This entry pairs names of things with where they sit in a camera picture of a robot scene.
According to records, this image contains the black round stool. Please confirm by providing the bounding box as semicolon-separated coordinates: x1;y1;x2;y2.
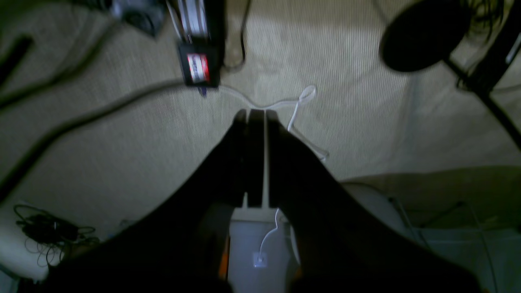
379;0;471;73

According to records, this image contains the tangled black cable bundle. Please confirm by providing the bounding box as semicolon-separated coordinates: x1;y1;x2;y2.
14;204;100;267

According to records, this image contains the white cable on floor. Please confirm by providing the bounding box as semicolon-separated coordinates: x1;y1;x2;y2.
220;85;328;162

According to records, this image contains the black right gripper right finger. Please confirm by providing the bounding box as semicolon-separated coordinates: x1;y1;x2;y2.
266;111;481;293

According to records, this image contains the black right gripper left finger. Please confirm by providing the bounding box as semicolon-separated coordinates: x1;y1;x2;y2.
49;109;246;293

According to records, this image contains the thick black floor cable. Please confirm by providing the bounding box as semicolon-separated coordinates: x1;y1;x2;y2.
0;80;184;200

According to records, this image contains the black device with red label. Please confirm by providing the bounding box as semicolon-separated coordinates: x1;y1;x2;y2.
177;43;223;88

